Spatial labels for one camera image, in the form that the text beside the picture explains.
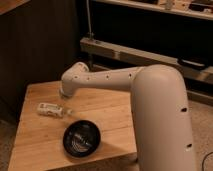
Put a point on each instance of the metal pole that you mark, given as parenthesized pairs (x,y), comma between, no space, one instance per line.
(90,32)

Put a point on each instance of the black flat object on shelf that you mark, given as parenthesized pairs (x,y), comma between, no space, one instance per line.
(193,65)

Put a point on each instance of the black ceramic bowl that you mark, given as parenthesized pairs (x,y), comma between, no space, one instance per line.
(81,138)

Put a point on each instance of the white plastic bottle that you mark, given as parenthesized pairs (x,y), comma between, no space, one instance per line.
(49,109)

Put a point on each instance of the upper wooden shelf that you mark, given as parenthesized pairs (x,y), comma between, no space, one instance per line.
(167,8)

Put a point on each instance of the wooden table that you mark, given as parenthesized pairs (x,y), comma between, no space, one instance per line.
(39,145)

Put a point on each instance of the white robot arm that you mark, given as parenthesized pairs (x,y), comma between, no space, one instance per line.
(159,107)

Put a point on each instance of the wooden shelf beam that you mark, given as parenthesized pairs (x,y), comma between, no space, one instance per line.
(140,57)

